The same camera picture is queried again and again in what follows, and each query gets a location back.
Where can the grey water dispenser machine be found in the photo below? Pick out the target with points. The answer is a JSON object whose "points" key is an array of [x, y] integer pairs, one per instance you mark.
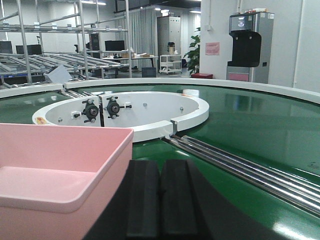
{"points": [[252, 35]]}

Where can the green potted plant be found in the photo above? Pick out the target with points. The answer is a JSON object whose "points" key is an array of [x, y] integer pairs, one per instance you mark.
{"points": [[193, 65]]}

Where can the metal roller rack shelf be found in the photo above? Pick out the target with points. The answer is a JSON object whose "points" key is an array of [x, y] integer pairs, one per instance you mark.
{"points": [[62, 41]]}

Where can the grey electrical cabinet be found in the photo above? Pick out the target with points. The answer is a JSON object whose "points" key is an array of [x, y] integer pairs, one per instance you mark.
{"points": [[168, 36]]}

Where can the white outer conveyor rim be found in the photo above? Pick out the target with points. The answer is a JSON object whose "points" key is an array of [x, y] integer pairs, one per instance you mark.
{"points": [[302, 94]]}

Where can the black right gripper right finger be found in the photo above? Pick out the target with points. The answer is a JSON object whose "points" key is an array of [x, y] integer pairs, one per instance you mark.
{"points": [[177, 213]]}

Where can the white wheeled cart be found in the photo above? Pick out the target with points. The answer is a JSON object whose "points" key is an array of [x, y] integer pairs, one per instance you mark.
{"points": [[170, 64]]}

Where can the steel conveyor rollers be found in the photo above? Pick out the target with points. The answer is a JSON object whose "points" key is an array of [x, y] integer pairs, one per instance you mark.
{"points": [[291, 188]]}

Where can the office desk with clutter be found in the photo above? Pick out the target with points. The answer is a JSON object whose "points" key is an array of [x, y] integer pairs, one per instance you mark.
{"points": [[120, 60]]}

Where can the pink wall notice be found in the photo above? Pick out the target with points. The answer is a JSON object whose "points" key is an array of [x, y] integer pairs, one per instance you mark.
{"points": [[212, 48]]}

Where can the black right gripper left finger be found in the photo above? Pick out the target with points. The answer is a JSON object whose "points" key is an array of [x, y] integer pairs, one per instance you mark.
{"points": [[143, 204]]}

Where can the red fire equipment box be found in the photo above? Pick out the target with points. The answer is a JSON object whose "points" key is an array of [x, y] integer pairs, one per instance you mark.
{"points": [[202, 76]]}

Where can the white control box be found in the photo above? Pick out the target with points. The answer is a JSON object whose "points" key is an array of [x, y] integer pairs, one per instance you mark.
{"points": [[59, 75]]}

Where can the black computer monitor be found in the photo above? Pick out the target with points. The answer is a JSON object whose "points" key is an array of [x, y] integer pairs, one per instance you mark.
{"points": [[114, 45]]}

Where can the dark plastic crate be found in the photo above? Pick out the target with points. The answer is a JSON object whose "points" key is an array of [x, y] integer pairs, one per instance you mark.
{"points": [[148, 72]]}

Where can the pink plastic bin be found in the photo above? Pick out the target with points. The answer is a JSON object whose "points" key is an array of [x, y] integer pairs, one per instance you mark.
{"points": [[55, 181]]}

